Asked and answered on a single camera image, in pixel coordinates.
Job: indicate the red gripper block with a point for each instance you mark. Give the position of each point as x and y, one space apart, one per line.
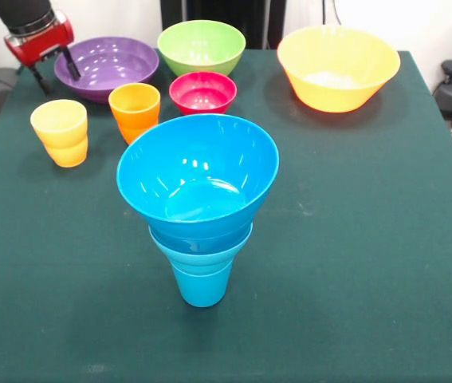
40 46

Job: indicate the purple bowl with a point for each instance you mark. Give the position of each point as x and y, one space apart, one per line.
106 76

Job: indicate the large blue bowl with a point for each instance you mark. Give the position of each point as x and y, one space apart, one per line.
197 171

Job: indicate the shallow blue bowl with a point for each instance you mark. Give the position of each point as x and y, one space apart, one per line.
205 244

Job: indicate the small ribbed teal bowl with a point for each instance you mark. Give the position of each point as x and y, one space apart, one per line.
201 263

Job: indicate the blue cup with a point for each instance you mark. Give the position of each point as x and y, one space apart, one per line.
203 289

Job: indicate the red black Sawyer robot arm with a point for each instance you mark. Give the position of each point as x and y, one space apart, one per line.
22 14

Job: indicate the yellow cup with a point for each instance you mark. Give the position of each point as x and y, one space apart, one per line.
64 139

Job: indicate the orange cup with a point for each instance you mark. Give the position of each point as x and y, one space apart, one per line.
134 111

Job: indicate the green bowl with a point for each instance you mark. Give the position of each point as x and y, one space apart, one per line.
201 52

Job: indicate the pink red bowl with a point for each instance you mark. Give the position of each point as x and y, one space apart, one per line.
203 95

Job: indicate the large yellow bowl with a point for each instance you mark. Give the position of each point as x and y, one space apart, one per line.
337 68

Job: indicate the dark green tablecloth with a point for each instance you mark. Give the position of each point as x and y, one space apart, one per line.
329 299

